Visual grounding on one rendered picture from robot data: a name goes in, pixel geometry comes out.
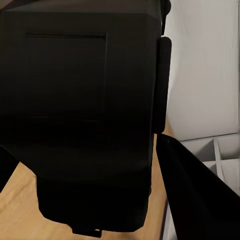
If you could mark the bookcase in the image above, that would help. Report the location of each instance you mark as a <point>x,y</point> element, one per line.
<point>221,154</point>

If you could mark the bed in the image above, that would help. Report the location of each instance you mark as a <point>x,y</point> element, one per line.
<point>173,29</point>

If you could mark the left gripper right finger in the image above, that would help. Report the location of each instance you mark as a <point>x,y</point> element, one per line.
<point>203,207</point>

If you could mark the digital camera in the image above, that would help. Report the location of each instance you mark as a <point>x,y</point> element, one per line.
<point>83,89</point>

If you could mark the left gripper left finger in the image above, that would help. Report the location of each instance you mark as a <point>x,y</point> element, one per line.
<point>8,164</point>

